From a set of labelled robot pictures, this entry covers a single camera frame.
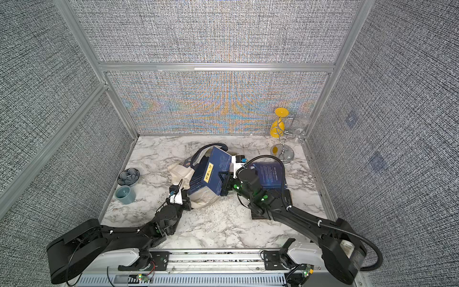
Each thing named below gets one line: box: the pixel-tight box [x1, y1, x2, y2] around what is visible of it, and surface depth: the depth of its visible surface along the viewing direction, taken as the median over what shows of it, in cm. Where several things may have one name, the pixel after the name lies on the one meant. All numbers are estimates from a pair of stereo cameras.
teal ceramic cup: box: [114, 184, 137, 205], surface depth 91 cm
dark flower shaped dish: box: [117, 168, 141, 188], surface depth 99 cm
